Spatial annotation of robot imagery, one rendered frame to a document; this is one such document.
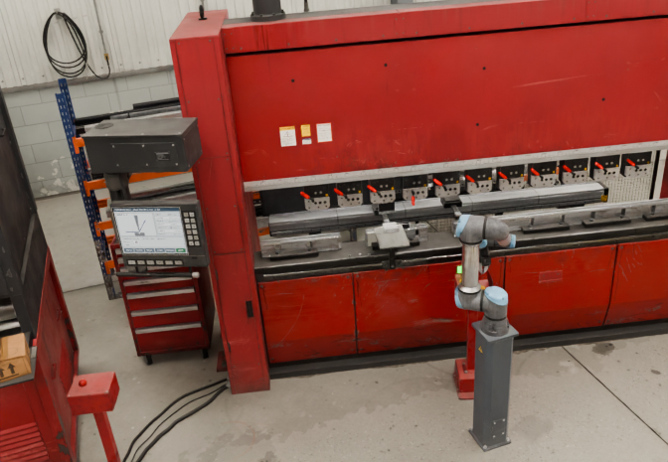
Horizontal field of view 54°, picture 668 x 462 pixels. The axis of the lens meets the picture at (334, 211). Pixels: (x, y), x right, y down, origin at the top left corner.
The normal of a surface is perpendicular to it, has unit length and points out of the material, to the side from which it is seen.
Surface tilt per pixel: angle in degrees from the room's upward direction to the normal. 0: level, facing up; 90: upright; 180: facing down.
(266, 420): 0
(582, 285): 90
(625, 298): 90
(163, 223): 90
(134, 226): 90
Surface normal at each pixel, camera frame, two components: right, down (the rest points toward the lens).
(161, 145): -0.12, 0.45
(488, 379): -0.44, 0.42
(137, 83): 0.33, 0.40
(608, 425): -0.07, -0.90
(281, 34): 0.09, 0.43
